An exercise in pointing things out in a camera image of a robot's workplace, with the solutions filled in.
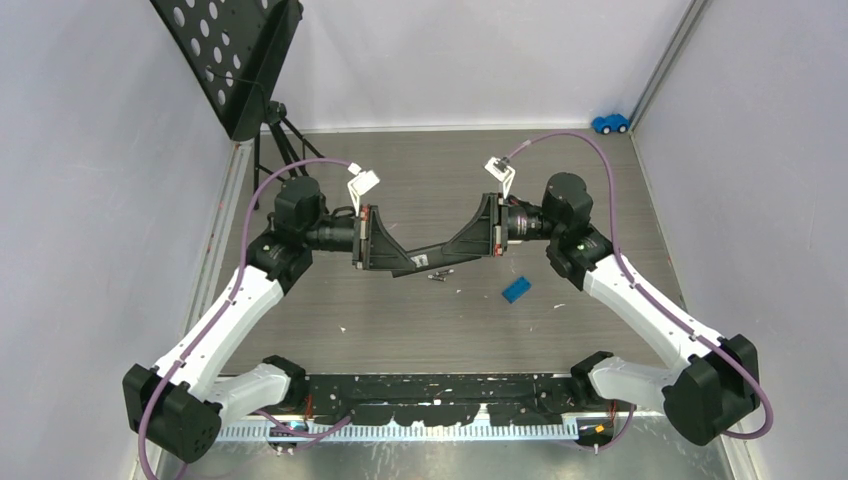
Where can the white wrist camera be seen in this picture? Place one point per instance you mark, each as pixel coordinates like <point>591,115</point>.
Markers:
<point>362,181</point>
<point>500,168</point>

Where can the blue toy brick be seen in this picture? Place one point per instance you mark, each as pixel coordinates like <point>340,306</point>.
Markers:
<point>515,290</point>

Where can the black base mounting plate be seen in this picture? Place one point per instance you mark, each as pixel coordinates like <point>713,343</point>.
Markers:
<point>528,399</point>

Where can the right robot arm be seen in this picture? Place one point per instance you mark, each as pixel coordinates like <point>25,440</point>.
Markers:
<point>708,382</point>

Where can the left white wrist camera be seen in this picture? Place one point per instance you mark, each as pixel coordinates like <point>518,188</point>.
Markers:
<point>362,181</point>

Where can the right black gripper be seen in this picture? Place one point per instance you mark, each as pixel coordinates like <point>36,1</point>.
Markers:
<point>477,238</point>

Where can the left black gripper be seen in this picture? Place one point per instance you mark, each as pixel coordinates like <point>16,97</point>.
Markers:
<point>379,251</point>

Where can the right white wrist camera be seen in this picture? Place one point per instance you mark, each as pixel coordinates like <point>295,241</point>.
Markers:
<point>500,168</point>

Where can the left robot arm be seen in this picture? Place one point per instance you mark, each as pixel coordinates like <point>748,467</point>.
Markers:
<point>179,404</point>

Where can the blue toy car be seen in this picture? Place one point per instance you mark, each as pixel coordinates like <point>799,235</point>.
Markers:
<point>615,122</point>

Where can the black perforated music stand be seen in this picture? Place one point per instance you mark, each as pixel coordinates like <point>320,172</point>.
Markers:
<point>236,51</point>

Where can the black remote control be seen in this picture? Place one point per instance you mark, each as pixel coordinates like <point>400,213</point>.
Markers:
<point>430,258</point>

